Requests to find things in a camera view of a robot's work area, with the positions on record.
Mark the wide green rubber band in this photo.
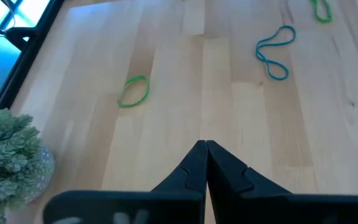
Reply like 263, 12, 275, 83
310, 0, 334, 24

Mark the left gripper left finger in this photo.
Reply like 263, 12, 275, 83
44, 139, 209, 224

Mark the potted green artificial plant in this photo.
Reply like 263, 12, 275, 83
0, 108, 56, 224

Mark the black aluminium table frame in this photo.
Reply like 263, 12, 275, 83
0, 0, 65, 115

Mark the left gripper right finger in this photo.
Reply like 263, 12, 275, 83
208, 139, 358, 224

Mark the black clamp mount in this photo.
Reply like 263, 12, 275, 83
4, 26, 39, 52

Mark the teal rubber band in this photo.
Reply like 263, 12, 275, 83
255, 25, 296, 81

